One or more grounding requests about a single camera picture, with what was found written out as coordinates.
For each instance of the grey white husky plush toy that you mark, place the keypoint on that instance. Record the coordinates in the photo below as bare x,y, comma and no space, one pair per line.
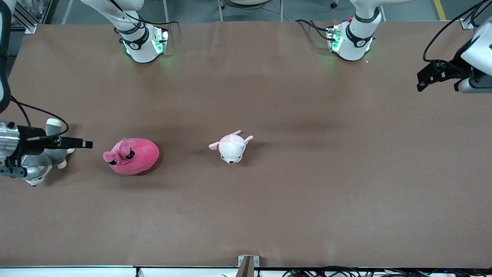
57,156

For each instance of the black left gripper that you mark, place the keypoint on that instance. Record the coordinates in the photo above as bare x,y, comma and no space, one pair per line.
452,70

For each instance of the white pale pink plush toy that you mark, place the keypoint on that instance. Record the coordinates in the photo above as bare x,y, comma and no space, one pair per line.
231,150

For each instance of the white table edge rail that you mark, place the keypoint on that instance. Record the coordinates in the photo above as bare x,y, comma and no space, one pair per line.
77,271

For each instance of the aluminium frame profile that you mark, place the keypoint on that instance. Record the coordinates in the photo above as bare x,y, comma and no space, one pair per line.
471,21
25,17

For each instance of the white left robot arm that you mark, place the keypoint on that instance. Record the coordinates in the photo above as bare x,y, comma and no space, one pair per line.
355,42

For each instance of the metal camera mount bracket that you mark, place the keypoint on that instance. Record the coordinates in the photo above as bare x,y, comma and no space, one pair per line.
248,265

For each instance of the metal stand legs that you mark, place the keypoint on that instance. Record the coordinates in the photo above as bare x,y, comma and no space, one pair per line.
250,4

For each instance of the hot pink round plush toy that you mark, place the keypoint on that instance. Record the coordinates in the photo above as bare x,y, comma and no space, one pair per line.
136,157

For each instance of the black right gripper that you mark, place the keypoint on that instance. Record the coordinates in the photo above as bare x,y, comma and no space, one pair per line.
28,141

